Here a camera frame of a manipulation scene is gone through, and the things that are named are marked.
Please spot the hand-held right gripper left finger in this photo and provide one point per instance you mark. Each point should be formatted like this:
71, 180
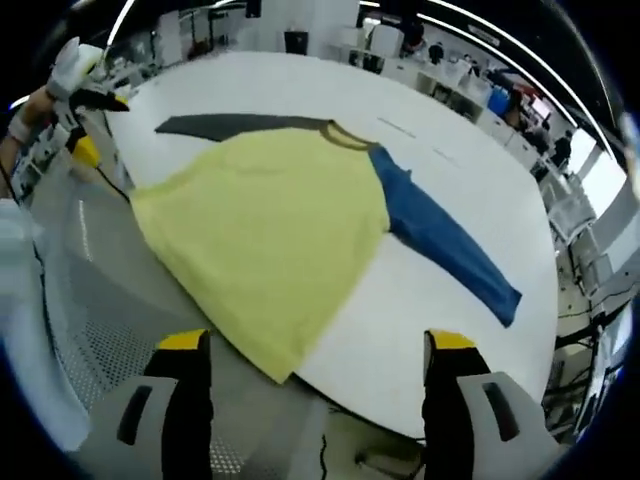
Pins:
185, 410

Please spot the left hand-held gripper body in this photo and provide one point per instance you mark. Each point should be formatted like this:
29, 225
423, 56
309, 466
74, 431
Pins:
75, 62

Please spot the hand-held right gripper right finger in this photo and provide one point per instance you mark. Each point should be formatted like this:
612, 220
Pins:
445, 410

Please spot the yellow blue grey garment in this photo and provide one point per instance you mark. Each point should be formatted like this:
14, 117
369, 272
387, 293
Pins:
260, 225

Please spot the person's left hand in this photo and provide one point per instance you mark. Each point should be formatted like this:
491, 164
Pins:
39, 104

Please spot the ceiling light strip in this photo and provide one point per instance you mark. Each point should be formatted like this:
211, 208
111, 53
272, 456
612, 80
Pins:
585, 102
120, 20

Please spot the white wristband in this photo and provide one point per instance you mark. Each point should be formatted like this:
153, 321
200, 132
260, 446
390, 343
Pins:
20, 129

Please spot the person's white clothing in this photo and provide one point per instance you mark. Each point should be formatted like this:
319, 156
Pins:
20, 260

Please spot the grey mesh office chair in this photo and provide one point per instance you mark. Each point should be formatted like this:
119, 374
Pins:
115, 280

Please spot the white office chair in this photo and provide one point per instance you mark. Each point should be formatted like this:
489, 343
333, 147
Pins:
571, 212

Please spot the white storage counter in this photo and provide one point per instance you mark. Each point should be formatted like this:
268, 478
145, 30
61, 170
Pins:
495, 127

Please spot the blue storage box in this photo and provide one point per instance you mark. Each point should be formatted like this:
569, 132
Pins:
500, 101

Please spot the red white wall screen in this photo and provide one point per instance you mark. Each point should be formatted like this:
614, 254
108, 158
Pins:
541, 108

